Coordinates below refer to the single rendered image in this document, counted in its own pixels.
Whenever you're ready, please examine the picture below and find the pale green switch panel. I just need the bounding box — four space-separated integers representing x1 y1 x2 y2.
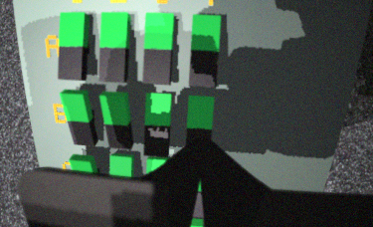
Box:
13 0 373 192

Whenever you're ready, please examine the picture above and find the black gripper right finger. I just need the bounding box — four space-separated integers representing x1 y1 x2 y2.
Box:
201 139 373 227

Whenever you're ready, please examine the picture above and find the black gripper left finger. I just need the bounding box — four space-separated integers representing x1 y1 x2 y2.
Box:
17 138 203 227

